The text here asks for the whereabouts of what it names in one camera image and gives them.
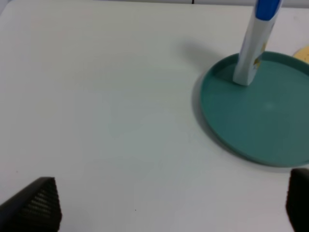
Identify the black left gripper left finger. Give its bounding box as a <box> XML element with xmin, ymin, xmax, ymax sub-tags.
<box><xmin>0</xmin><ymin>177</ymin><xmax>62</xmax><ymax>232</ymax></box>

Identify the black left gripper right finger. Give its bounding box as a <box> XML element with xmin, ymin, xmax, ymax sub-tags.
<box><xmin>286</xmin><ymin>168</ymin><xmax>309</xmax><ymax>232</ymax></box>

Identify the white blue-capped shampoo bottle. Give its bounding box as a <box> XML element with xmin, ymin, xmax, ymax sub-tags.
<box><xmin>233</xmin><ymin>0</ymin><xmax>282</xmax><ymax>86</ymax></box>

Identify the teal round plastic plate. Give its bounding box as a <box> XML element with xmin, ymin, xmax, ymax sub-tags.
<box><xmin>199</xmin><ymin>52</ymin><xmax>309</xmax><ymax>167</ymax></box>

